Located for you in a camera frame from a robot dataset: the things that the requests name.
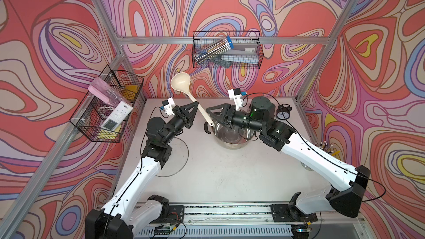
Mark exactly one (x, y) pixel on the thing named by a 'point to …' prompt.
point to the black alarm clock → (283, 111)
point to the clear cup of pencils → (328, 148)
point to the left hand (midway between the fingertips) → (200, 104)
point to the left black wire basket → (103, 110)
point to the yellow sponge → (130, 91)
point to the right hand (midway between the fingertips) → (208, 118)
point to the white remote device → (117, 117)
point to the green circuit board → (161, 230)
